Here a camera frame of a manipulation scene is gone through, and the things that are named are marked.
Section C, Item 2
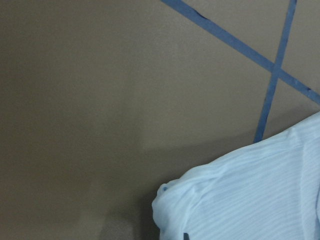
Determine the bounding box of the light blue button-up shirt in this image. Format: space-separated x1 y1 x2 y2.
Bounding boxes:
152 113 320 240

